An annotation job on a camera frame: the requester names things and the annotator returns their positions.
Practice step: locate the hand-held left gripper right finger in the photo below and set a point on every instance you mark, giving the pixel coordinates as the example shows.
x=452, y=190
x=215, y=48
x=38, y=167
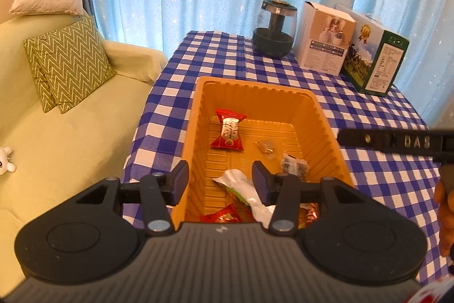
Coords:
x=258, y=182

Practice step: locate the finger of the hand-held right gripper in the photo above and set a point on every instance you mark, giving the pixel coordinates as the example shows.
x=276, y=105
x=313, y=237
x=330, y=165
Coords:
x=390, y=140

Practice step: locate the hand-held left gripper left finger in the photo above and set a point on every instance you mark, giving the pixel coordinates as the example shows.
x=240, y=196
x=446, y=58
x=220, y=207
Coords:
x=184, y=178

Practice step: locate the white green snack packet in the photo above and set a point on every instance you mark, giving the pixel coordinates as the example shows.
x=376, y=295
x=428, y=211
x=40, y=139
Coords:
x=234, y=178

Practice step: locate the small clear brown candy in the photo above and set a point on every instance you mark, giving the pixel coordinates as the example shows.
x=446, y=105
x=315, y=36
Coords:
x=266, y=146

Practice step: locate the small grey snack packet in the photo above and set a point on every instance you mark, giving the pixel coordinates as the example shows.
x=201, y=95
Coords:
x=294, y=168

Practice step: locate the red candy gold print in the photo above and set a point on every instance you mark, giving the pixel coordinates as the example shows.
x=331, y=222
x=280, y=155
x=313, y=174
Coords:
x=221, y=216

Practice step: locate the red white pillow candy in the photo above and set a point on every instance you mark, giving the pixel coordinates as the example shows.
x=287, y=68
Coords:
x=228, y=131

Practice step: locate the orange plastic tray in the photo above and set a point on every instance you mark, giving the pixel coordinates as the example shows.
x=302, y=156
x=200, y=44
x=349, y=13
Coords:
x=269, y=111

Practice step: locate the person's right hand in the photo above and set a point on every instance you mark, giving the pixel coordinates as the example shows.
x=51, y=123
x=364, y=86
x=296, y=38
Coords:
x=445, y=217

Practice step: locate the green cardboard box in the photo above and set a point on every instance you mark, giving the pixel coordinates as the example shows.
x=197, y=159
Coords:
x=379, y=65

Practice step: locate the white cardboard box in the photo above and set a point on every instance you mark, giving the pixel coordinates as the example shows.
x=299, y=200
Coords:
x=322, y=44

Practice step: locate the light green sofa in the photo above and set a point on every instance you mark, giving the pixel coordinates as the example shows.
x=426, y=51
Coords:
x=71, y=146

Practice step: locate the blue white checked tablecloth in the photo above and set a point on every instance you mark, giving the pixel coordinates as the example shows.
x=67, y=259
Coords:
x=220, y=54

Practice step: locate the red white patterned clothing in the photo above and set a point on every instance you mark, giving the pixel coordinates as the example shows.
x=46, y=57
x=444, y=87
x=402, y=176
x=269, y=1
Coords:
x=429, y=292

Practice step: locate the dark green tabletop humidifier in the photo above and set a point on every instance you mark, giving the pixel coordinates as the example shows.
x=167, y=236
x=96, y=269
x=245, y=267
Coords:
x=275, y=36

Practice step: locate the green zigzag cushion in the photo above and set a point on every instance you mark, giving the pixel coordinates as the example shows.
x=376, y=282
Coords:
x=69, y=61

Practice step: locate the white plush toy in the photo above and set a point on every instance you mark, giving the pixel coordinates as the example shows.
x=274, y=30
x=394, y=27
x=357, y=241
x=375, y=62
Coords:
x=5, y=162

